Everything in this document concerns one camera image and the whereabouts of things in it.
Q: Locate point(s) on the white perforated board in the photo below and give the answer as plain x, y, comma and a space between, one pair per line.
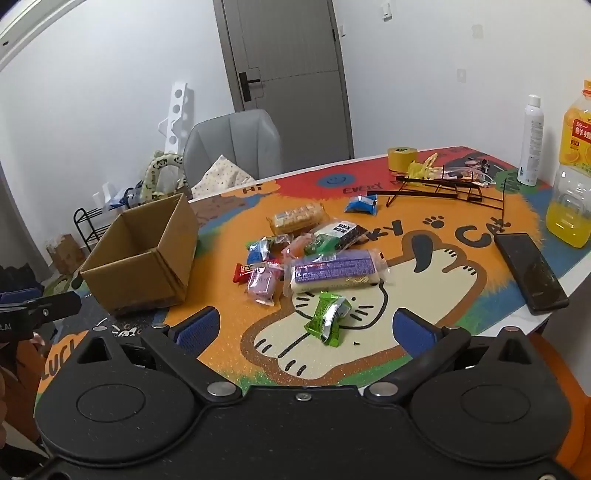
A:
178, 106

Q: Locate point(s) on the grey door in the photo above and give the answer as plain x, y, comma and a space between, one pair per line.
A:
286, 46

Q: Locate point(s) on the black jacket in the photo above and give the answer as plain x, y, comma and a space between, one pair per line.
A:
14, 277

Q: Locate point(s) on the pink purple snack packet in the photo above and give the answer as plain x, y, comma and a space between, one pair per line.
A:
263, 284

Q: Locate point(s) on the small green candy packet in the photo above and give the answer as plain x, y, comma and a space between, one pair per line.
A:
323, 243

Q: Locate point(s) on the orange juice bottle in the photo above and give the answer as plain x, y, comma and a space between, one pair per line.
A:
565, 217

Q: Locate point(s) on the blue plastic bag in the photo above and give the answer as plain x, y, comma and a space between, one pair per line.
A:
124, 196

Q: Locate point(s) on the white wall device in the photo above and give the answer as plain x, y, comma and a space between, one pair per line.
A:
386, 10

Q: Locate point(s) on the small red snack packet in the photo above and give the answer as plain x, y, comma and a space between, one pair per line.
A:
242, 272

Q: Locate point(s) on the grey chair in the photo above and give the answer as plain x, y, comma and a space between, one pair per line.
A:
240, 147

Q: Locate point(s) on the yellow tape roll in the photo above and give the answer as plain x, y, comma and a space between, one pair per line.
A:
401, 159

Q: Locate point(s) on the clear cracker packet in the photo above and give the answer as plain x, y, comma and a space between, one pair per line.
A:
295, 217

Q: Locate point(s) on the orange stool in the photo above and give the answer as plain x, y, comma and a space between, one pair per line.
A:
568, 392

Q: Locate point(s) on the black shoe rack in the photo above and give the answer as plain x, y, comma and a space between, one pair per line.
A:
79, 214

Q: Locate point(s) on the green floor rug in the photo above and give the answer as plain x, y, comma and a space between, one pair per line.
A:
60, 286

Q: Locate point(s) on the green snack packet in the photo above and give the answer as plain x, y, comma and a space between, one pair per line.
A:
325, 318

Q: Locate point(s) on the small brown cardboard box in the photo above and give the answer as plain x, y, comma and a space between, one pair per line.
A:
64, 256

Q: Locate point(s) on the black smartphone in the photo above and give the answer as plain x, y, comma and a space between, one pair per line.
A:
531, 272

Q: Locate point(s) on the large purple wafer packet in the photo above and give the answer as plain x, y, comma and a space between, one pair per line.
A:
332, 270

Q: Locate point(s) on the blue snack packet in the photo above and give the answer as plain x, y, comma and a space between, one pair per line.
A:
361, 204

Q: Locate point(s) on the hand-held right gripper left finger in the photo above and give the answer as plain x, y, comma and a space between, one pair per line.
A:
199, 330

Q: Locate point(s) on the white spray can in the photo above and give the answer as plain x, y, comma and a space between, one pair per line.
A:
531, 147

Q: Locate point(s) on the panda print seat cushion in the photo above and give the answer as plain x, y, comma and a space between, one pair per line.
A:
154, 177

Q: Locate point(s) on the cartoon cat table mat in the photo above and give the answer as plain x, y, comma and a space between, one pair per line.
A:
231, 217

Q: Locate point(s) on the pink jelly packet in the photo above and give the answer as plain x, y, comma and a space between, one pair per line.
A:
295, 247

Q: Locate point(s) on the small blue candy packet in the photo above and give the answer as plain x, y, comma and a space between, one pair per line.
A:
256, 251

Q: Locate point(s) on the white paper bags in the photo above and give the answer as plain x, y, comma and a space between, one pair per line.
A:
102, 196

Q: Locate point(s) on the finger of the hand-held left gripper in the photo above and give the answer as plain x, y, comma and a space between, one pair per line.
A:
55, 305

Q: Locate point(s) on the clear packet with black label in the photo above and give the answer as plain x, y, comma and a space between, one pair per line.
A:
344, 230

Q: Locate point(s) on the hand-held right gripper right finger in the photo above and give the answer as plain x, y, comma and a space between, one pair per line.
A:
412, 330

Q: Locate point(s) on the dotted cream pillow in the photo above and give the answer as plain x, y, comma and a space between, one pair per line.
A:
221, 177

